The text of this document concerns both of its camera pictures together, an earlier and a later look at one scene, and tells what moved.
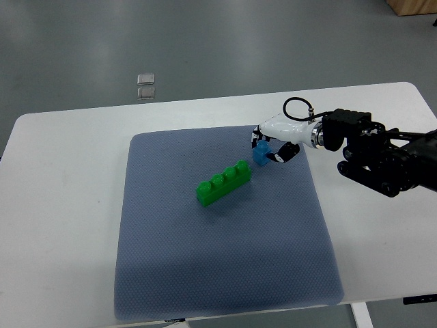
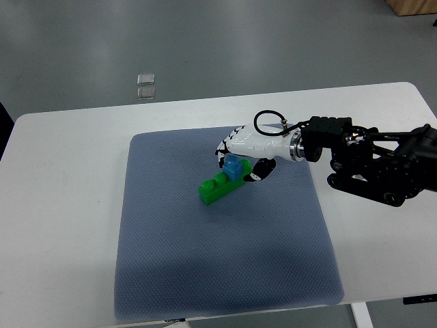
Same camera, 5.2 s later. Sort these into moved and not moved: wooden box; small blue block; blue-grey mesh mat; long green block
Moved: small blue block
Not moved: blue-grey mesh mat; long green block; wooden box
